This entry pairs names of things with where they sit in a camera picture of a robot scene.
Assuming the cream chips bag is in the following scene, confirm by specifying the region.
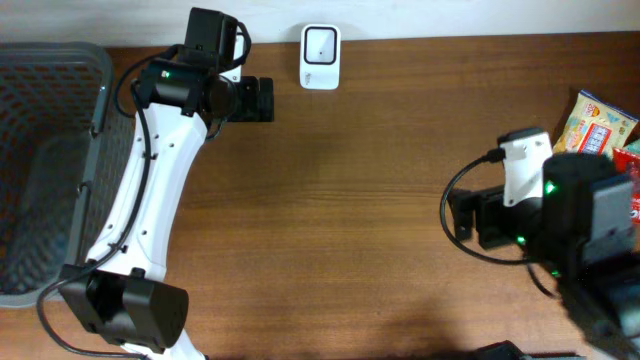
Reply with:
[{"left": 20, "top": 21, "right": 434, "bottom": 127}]
[{"left": 552, "top": 90, "right": 639, "bottom": 158}]

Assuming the red snack bag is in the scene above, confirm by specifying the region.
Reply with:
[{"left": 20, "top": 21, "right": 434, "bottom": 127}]
[{"left": 613, "top": 148, "right": 640, "bottom": 224}]

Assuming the teal tissue pack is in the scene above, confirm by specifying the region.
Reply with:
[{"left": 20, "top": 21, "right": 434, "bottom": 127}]
[{"left": 624, "top": 139, "right": 640, "bottom": 154}]

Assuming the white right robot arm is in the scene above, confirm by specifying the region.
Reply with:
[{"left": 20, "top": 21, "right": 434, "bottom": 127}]
[{"left": 439, "top": 151, "right": 639, "bottom": 359}]

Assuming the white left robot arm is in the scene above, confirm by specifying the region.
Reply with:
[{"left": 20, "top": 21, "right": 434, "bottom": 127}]
[{"left": 51, "top": 8, "right": 275, "bottom": 359}]

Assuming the grey plastic basket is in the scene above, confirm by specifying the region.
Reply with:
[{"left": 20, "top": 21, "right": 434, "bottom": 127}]
[{"left": 1, "top": 42, "right": 134, "bottom": 308}]

